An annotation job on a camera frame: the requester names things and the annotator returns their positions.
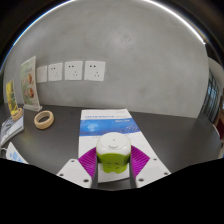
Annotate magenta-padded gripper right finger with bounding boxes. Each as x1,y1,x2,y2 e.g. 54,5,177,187
129,145,172,189

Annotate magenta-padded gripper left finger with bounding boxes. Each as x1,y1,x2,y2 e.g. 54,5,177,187
56,147,99,189

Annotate green and white charger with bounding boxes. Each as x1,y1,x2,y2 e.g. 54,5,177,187
95,131,133,175

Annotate white booklet with blue band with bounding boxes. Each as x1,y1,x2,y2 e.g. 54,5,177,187
77,108,156,184

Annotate beige masking tape roll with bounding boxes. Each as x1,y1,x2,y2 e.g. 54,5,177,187
33,110,55,131

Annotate white power strip blue sockets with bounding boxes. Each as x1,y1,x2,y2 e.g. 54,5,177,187
5,141,30,165

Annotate small card sign wooden base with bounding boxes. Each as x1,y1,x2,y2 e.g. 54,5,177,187
4,78,25,122

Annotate green menu sign acrylic stand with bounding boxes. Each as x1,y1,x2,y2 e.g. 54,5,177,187
19,55,44,113

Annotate white ceiling light strip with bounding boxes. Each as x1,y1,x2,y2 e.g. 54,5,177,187
0,0,207,69

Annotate black-framed glass window wall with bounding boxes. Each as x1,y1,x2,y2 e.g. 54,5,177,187
199,67,224,128

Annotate white wall socket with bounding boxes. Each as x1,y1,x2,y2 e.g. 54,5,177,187
83,59,107,82
63,60,84,82
47,62,64,83
35,65,49,84

